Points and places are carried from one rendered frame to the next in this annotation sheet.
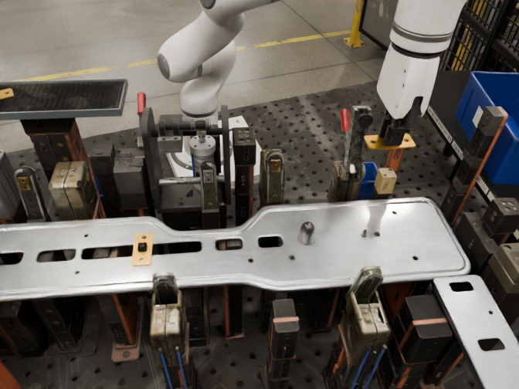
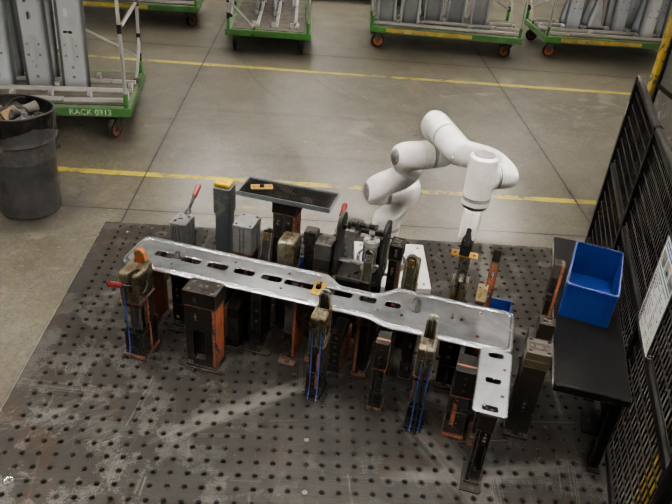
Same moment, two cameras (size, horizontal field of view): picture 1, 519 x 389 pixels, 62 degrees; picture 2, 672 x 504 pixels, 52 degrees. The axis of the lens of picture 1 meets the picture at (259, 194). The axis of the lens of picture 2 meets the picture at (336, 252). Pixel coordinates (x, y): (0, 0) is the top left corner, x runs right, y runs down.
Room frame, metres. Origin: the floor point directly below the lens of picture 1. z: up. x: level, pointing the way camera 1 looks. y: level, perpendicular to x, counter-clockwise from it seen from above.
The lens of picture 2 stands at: (-1.24, -0.48, 2.36)
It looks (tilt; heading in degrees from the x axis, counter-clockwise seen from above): 32 degrees down; 20
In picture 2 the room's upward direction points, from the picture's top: 5 degrees clockwise
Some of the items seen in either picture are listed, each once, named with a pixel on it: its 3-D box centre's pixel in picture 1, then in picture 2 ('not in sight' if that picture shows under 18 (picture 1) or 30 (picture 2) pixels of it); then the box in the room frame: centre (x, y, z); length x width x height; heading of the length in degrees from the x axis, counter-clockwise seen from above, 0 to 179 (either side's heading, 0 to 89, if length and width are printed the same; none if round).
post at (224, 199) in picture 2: not in sight; (225, 234); (0.82, 0.76, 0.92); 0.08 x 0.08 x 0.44; 8
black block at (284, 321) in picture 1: (281, 353); (380, 372); (0.42, -0.06, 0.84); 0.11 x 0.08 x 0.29; 8
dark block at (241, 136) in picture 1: (243, 201); (391, 289); (0.80, 0.04, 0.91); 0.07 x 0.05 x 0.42; 8
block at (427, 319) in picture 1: (407, 350); (460, 396); (0.44, -0.33, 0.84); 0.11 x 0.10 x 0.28; 8
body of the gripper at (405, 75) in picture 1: (408, 73); (471, 217); (0.62, -0.22, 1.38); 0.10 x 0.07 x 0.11; 8
